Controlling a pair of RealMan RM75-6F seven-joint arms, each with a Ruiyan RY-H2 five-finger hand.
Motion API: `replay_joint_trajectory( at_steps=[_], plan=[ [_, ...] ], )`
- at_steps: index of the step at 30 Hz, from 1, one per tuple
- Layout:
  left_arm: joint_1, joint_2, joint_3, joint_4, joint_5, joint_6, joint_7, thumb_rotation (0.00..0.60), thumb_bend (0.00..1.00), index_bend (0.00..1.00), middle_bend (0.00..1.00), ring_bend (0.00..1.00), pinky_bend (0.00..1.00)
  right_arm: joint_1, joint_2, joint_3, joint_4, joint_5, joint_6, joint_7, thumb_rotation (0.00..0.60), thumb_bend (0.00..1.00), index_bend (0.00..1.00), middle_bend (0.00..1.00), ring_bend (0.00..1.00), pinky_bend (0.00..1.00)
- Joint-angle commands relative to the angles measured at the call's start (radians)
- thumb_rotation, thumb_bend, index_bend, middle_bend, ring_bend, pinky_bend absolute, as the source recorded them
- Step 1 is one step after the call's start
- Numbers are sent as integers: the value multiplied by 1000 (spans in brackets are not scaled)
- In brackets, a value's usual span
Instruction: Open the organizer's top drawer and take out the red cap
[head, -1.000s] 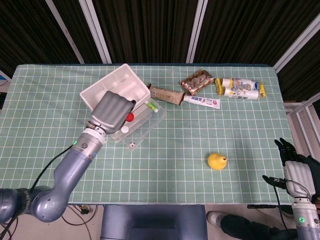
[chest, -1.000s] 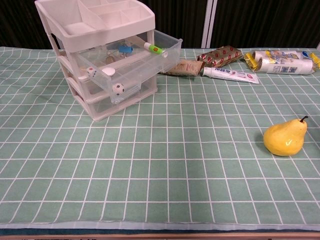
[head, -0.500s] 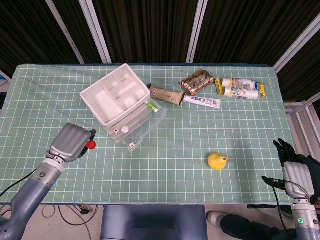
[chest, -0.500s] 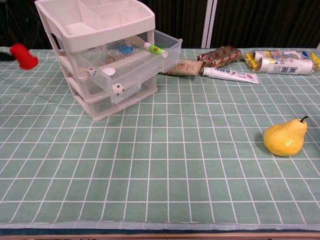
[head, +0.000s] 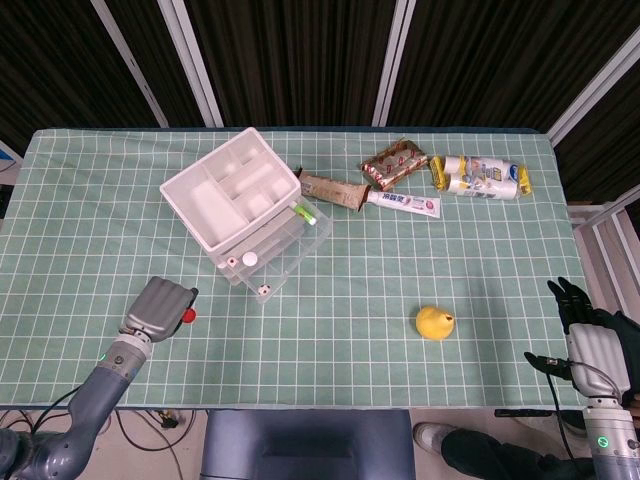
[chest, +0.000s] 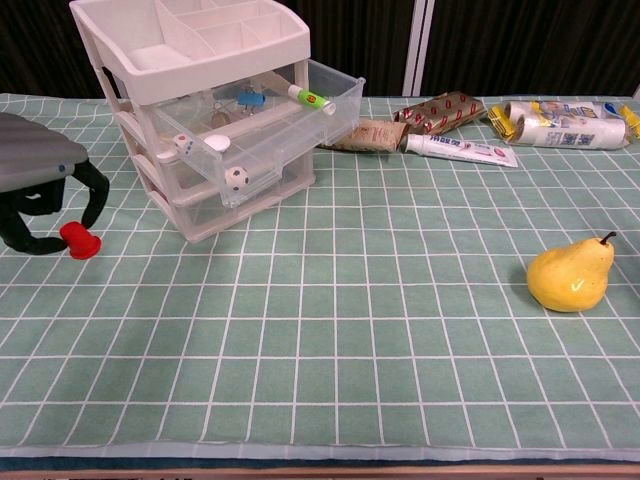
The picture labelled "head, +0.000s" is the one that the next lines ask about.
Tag dark blue chair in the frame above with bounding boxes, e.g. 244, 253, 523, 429
199, 409, 417, 480

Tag green white marker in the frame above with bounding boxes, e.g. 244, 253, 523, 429
289, 200, 318, 226

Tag white frame post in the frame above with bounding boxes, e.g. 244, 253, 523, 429
547, 24, 640, 146
372, 0, 416, 127
91, 0, 169, 127
157, 0, 224, 127

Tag white shoe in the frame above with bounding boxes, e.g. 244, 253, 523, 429
413, 422, 451, 456

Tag black floor cables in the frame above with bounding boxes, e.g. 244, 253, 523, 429
0, 409, 201, 480

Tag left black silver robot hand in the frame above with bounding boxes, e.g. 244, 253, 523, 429
118, 276, 200, 344

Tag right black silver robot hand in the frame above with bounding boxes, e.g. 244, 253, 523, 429
523, 277, 632, 397

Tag blue white box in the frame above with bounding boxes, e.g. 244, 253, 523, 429
0, 139, 24, 174

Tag white bag rolls pack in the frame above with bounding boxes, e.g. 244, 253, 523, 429
429, 154, 532, 202

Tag right hand cable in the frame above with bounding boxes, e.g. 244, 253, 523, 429
542, 357, 621, 459

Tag white metal rack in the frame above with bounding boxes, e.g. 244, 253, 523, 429
569, 184, 640, 321

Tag brown snack bar wrapper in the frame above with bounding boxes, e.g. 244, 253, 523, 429
297, 167, 374, 213

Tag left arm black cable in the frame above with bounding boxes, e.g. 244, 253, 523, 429
29, 383, 82, 436

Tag black trouser leg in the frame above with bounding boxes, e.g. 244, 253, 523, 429
439, 428, 596, 480

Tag clear plastic drawer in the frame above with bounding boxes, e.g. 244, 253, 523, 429
219, 198, 334, 304

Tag green checked tablecloth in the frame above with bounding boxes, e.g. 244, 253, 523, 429
0, 127, 589, 411

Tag white plastic drawer organizer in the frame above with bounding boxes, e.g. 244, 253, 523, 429
159, 126, 304, 271

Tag yellow pear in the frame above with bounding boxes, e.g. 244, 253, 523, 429
415, 305, 457, 343

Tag gold red snack package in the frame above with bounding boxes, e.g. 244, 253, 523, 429
360, 138, 429, 191

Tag white toothpaste tube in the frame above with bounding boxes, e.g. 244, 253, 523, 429
364, 188, 443, 220

